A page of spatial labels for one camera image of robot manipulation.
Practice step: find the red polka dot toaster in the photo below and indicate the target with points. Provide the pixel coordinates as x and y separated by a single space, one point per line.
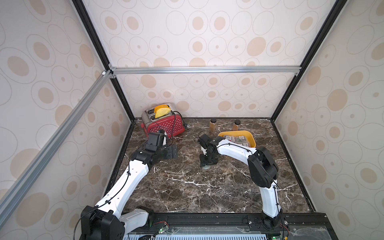
173 123

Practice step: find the cinnamon spice bottle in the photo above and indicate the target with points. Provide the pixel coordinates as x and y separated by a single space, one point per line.
236 125
213 122

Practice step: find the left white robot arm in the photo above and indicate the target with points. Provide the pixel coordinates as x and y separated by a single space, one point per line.
105 220

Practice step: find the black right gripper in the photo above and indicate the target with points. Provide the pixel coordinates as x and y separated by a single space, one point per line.
208 157

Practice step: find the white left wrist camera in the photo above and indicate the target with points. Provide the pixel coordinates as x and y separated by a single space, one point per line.
165 139

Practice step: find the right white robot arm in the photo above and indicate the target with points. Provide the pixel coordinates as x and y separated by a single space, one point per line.
263 171

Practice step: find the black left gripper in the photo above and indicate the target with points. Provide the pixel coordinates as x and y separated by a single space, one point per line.
170 153

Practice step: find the right cinnamon spice bottle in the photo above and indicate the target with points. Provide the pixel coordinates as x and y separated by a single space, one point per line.
236 125

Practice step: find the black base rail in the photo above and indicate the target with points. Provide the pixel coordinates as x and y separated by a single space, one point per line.
188 226

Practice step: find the left cinnamon spice bottle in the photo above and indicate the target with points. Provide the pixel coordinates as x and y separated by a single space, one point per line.
213 122

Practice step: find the yellow plastic storage tray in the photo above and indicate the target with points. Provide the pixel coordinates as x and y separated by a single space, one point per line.
243 138

